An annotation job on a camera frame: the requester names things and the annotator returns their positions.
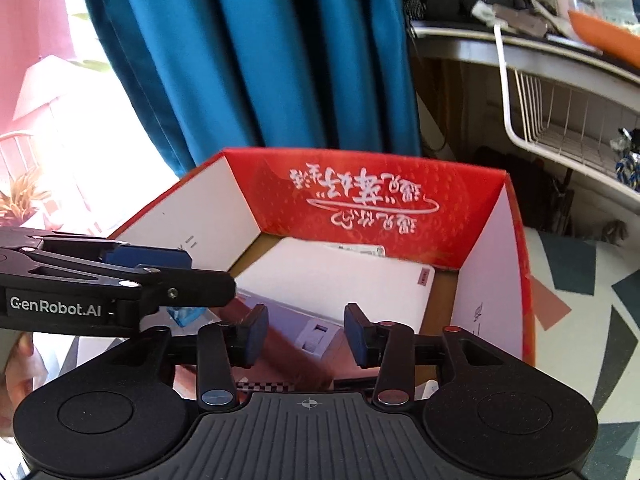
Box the blue curtain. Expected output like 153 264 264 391
72 0 422 179

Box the red strawberry cardboard box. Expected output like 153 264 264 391
75 147 539 397

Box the orange bowl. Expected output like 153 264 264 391
567 10 640 67

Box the white box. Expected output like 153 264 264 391
232 237 435 334

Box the floor lamp with pleated shade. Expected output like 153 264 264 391
12 55 109 171

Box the white wire basket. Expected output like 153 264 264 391
492 22 640 197

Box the geometric patterned table cover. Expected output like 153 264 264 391
520 225 640 462

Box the person's left hand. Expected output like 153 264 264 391
0 334 53 401

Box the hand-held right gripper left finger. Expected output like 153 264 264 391
107 304 270 408

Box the purple rectangular case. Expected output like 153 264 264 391
267 304 349 361

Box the pink checkered pen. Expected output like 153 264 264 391
235 382 297 394

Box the spindle back chair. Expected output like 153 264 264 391
0 130 47 196

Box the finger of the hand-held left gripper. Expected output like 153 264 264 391
0 227 194 268
0 248 237 309

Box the vanity desk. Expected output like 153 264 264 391
407 24 640 107

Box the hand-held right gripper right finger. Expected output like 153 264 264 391
344 302 496 407

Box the silver foil packet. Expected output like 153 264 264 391
612 127 640 182

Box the white printed packet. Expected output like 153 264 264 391
322 242 387 260

